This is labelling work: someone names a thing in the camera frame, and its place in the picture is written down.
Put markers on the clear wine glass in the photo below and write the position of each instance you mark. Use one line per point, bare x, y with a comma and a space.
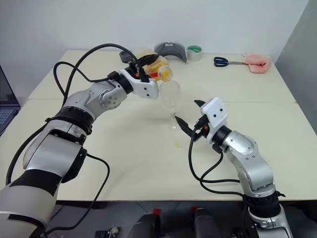
171, 99

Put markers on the grey partition panel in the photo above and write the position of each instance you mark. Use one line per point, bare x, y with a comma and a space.
298, 74

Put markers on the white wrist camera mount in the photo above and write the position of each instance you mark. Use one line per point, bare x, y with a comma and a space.
146, 89
216, 114

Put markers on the grey curved pad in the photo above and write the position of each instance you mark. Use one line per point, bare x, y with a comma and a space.
173, 50

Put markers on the clear bottle with yellow drink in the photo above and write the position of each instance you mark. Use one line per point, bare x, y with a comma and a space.
164, 72

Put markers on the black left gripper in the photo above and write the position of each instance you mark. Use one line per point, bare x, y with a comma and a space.
133, 70

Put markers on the silver tape roll, green core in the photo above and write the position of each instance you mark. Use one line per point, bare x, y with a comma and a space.
194, 54

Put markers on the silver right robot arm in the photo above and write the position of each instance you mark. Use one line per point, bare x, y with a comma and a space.
247, 153

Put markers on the dark rounded shape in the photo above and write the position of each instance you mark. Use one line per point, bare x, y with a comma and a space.
147, 226
206, 223

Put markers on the pink fluffy cloth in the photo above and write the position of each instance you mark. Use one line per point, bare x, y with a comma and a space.
257, 64

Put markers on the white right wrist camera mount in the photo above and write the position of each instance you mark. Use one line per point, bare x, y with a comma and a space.
216, 114

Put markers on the dark laptop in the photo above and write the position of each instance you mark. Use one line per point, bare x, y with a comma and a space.
6, 104

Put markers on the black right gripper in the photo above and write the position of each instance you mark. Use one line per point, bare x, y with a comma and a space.
201, 129

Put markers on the black round cap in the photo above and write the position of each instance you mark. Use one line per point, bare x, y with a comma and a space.
125, 57

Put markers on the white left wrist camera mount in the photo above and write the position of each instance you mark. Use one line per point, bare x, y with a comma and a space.
146, 89

